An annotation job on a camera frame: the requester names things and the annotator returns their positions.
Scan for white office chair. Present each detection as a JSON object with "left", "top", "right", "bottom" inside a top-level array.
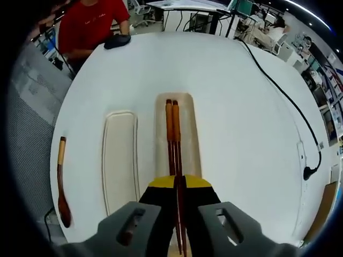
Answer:
[{"left": 133, "top": 3, "right": 151, "bottom": 28}]

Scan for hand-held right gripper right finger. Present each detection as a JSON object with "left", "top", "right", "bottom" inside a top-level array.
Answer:
[{"left": 183, "top": 173, "right": 263, "bottom": 257}]

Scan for beige cutlery case lid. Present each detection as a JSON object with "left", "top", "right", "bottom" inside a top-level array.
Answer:
[{"left": 101, "top": 109, "right": 140, "bottom": 217}]

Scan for wooden spoon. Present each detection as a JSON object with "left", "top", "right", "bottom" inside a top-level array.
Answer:
[{"left": 56, "top": 136, "right": 73, "bottom": 229}]

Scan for beige cutlery case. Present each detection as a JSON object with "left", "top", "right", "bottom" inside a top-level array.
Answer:
[{"left": 154, "top": 92, "right": 204, "bottom": 180}]

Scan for black cable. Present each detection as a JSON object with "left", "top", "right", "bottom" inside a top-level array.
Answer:
[{"left": 237, "top": 39, "right": 323, "bottom": 181}]

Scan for black-framed desk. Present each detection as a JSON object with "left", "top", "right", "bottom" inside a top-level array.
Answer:
[{"left": 146, "top": 0, "right": 237, "bottom": 39}]

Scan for grey mesh chair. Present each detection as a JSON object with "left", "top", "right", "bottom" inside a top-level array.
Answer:
[{"left": 7, "top": 42, "right": 73, "bottom": 241}]

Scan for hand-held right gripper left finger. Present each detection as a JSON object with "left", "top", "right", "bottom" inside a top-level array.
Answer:
[{"left": 96, "top": 176, "right": 179, "bottom": 257}]

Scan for storage shelf with white bins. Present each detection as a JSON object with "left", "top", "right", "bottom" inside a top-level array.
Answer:
[{"left": 301, "top": 32, "right": 343, "bottom": 148}]

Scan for white table cable cover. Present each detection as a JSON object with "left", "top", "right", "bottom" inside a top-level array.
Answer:
[{"left": 295, "top": 141, "right": 308, "bottom": 172}]

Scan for black mouse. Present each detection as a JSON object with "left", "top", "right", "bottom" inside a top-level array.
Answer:
[{"left": 103, "top": 34, "right": 132, "bottom": 50}]

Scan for wooden chopstick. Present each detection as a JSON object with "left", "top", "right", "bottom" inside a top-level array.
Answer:
[
  {"left": 165, "top": 99, "right": 183, "bottom": 255},
  {"left": 172, "top": 100, "right": 188, "bottom": 255}
]

